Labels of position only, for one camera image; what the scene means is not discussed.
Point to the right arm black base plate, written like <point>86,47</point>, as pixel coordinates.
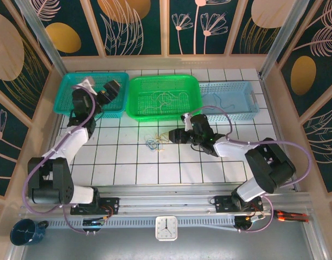
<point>223,203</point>

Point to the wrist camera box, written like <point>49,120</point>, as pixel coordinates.
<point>87,82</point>
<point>187,120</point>

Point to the aluminium rail frame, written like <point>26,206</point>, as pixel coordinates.
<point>166,200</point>

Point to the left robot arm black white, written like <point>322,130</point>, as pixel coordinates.
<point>54,178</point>

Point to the aluminium corner post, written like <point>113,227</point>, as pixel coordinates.
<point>44,40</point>
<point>285,35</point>

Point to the teal plastic basket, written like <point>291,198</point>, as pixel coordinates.
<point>65,94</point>

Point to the green plastic basket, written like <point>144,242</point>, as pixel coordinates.
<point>163,81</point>

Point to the orange black hand tool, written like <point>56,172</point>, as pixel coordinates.
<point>290,216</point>

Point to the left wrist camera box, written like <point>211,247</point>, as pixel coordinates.
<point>87,82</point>

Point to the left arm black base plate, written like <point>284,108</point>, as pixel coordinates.
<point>113,203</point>

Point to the white square clock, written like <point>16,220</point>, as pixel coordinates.
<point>166,228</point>

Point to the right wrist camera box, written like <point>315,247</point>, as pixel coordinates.
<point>187,120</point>

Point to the dark blue mug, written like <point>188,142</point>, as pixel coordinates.
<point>23,233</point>

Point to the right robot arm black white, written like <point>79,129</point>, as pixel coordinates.
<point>269,162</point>

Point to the small circuit board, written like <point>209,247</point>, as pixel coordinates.
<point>94,223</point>
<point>250,220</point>

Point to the light blue plastic basket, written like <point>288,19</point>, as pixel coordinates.
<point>236,89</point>

